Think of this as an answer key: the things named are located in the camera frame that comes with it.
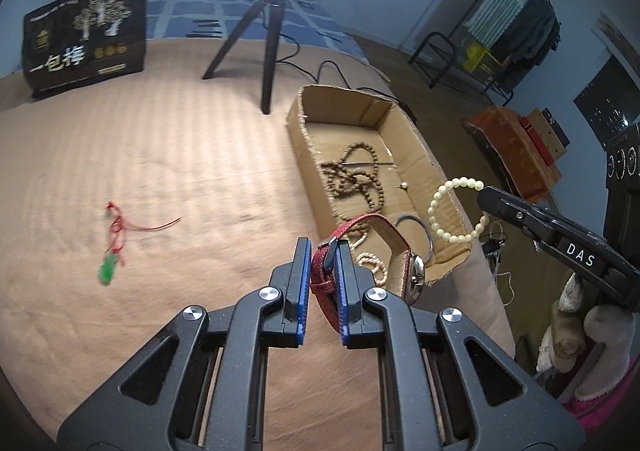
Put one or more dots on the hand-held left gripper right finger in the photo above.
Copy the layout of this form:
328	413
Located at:
342	291

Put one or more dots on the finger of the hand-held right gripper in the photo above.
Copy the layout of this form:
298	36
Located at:
505	203

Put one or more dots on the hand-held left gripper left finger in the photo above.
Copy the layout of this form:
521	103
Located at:
302	291

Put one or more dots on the small pearl strand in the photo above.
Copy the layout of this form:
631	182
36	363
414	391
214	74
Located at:
372	261

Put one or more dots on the metal bangle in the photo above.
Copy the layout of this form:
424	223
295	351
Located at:
411	216

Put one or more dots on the person's right hand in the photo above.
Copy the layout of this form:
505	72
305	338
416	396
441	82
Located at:
610	346

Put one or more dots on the dark red box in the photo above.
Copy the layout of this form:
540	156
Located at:
535	138

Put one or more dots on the brown cardboard box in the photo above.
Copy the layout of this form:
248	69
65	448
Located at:
555	128

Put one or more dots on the dark window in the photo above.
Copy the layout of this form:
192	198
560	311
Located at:
600	101

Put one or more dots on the dark hanging clothes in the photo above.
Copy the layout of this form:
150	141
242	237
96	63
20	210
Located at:
535	31

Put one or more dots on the black clothes rack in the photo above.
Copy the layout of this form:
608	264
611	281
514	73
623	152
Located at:
435	36

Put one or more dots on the black tripod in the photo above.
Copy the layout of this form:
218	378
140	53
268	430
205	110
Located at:
272	41

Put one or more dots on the blue patterned bedsheet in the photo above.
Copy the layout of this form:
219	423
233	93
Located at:
310	26

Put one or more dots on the dark printed gift bag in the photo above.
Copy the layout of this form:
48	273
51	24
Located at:
75	66

